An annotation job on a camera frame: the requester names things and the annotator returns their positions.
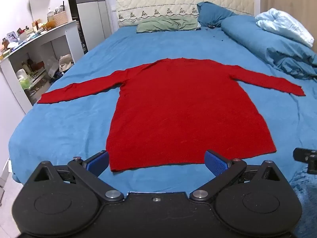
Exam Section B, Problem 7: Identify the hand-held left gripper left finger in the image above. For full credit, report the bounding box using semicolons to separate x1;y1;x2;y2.
32;150;124;203

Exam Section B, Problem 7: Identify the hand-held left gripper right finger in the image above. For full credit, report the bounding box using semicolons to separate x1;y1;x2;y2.
189;150;285;203

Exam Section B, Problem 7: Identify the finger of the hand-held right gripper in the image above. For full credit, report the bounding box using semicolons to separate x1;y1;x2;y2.
293;147;317;175

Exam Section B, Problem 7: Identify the red knit sweater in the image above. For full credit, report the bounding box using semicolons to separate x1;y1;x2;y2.
37;58;306;173

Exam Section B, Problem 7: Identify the bed with blue sheet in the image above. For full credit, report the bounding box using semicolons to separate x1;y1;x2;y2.
9;25;317;196

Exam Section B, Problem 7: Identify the blue fluffy rug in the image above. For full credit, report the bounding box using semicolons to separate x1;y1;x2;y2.
288;166;317;238

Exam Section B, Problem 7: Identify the beige cloth bag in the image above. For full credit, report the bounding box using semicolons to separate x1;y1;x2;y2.
58;54;74;73

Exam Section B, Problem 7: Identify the clear plastic bag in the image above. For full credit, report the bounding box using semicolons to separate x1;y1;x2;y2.
46;57;60;78

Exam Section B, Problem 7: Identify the storage rack with bottles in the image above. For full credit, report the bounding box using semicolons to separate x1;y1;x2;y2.
16;59;51;105

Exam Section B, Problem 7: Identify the white desk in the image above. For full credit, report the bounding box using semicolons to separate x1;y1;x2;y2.
0;20;85;114

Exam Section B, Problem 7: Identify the rolled blue duvet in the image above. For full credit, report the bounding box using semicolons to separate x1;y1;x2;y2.
221;15;317;80

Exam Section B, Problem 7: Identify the light blue blanket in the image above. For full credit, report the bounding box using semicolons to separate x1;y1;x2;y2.
255;8;315;48

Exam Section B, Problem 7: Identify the grey and white wardrobe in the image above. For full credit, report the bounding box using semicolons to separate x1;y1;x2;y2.
66;0;112;54

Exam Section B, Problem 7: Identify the green pillow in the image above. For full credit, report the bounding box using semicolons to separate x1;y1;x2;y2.
136;16;199;33

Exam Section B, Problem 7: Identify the blue pillow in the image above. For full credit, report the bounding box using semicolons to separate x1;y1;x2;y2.
197;2;238;28

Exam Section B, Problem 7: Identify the wicker basket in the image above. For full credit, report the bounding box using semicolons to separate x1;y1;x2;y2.
53;11;68;27

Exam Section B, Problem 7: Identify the framed picture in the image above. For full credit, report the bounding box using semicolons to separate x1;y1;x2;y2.
6;31;19;44

